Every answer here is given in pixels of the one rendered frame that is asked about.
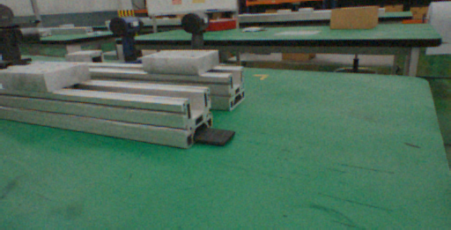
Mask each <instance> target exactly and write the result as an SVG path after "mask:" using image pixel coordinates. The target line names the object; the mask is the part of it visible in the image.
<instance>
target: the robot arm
mask: <svg viewBox="0 0 451 230"><path fill-rule="evenodd" d="M13 16H14V14H13V10H12V9H11V8H10V7H7V6H6V5H4V4H0V56H1V58H2V59H1V60H0V70H6V69H7V67H10V66H13V65H29V64H31V63H27V62H29V61H30V62H31V61H32V59H31V57H25V56H21V54H20V51H19V48H18V41H19V42H20V43H28V42H35V41H40V40H41V34H40V31H39V30H38V28H37V25H36V24H35V23H32V22H31V23H26V22H18V23H12V20H13ZM14 25H15V26H14ZM17 40H18V41H17Z"/></svg>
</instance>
